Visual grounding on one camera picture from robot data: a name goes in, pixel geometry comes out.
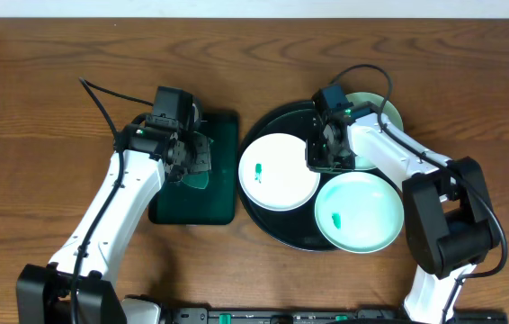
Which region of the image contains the green sponge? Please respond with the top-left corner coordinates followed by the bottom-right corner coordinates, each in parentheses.
top-left (183, 132), bottom-right (211, 189)

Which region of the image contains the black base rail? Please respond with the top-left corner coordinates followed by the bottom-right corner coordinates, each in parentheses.
top-left (164, 305), bottom-right (509, 324)

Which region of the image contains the rectangular black water tray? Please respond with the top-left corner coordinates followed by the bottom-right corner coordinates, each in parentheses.
top-left (148, 111), bottom-right (238, 225)

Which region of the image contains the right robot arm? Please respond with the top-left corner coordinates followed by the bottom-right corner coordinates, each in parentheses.
top-left (307, 102), bottom-right (508, 323)

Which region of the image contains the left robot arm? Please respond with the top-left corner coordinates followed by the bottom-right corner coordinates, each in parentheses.
top-left (16, 113), bottom-right (210, 323)

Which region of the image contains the white plate with green stain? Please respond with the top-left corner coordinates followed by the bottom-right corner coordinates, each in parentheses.
top-left (238, 133), bottom-right (320, 212)

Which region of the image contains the pale green plate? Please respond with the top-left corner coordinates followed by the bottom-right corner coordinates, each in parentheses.
top-left (314, 172), bottom-right (404, 254)
top-left (346, 92), bottom-right (404, 171)

